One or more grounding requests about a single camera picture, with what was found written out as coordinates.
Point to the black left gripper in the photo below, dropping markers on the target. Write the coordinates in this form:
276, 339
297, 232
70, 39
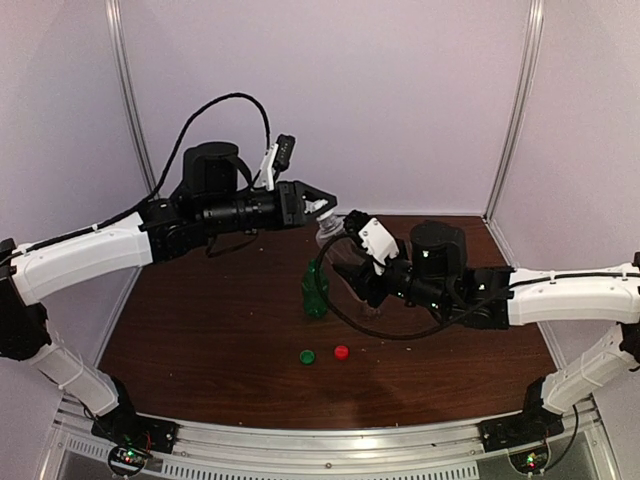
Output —
291, 201

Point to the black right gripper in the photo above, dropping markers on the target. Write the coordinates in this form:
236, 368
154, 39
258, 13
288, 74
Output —
362, 280

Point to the clear bottle white cap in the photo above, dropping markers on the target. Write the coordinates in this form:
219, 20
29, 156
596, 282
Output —
330, 225

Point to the green plastic bottle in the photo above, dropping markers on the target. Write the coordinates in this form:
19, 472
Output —
314, 282

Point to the red bottle cap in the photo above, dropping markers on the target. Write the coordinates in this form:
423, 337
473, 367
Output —
341, 352

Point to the green bottle cap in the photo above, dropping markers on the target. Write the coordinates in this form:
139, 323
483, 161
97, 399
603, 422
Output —
307, 357

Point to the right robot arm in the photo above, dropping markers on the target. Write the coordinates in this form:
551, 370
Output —
430, 270

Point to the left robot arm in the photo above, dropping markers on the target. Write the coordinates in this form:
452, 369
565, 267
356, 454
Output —
217, 195

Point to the right circuit board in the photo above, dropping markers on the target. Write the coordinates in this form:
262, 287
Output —
529, 462

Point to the circuit board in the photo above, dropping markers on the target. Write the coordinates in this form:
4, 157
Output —
126, 461
529, 462

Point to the left circuit board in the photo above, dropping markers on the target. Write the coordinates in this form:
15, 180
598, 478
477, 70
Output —
126, 461

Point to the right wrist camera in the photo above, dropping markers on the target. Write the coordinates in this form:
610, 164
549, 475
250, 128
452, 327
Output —
372, 237

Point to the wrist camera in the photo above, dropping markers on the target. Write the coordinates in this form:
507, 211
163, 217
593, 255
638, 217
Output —
372, 237
276, 161

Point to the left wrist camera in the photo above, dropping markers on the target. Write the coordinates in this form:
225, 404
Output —
276, 161

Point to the front aluminium rail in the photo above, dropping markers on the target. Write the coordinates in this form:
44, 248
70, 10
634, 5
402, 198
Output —
450, 450

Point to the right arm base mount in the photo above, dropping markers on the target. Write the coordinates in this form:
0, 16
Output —
518, 429

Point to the right aluminium frame post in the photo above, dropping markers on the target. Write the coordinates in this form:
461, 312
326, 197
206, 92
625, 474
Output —
529, 60

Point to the aluminium frame post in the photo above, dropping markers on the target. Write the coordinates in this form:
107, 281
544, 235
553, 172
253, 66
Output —
529, 60
126, 85

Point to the left aluminium frame post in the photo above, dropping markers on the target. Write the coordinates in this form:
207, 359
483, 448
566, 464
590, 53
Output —
126, 85

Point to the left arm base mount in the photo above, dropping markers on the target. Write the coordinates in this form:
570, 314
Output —
148, 435

